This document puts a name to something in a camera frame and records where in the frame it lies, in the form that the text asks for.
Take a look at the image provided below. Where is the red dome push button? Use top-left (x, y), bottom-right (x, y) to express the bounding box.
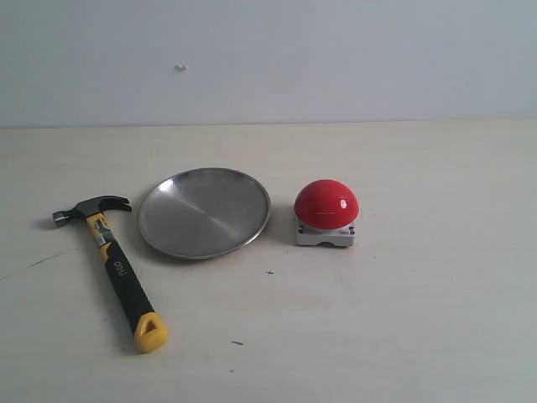
top-left (293, 180), bottom-right (360, 248)

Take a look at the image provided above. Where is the yellow black claw hammer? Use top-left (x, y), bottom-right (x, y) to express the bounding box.
top-left (53, 196), bottom-right (168, 353)

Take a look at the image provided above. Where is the round metal plate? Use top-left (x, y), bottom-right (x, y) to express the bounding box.
top-left (138, 167), bottom-right (271, 260)

